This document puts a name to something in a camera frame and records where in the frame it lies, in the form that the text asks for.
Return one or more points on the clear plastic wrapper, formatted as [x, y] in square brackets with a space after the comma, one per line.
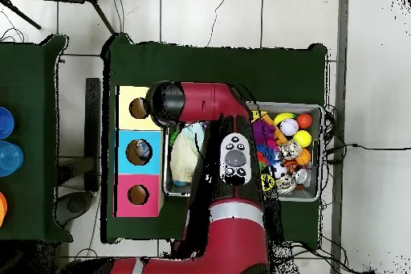
[144, 152]

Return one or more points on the wooden three-hole sorting box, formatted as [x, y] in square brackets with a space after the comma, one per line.
[128, 184]

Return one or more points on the clear mesh bin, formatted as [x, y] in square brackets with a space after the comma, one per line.
[308, 193]

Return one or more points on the cream knitted cloth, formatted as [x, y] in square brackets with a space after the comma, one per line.
[183, 165]

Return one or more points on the purple spiky ball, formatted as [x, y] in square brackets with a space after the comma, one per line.
[263, 134]

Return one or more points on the dark green table cloth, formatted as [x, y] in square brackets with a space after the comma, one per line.
[218, 62]

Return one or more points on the yellow smiley face ball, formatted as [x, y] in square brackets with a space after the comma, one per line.
[268, 183]

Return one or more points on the crushed silver can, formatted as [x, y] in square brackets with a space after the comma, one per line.
[291, 150]

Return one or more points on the red ball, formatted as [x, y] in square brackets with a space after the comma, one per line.
[304, 120]

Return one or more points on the dark green side-table cloth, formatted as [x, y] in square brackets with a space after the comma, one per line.
[32, 94]

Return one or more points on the light blue plastic cup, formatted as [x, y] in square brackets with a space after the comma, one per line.
[9, 158]

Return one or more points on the dark blue plastic cup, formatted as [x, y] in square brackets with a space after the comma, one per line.
[5, 123]

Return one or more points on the orange plastic cup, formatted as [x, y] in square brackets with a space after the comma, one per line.
[2, 208]

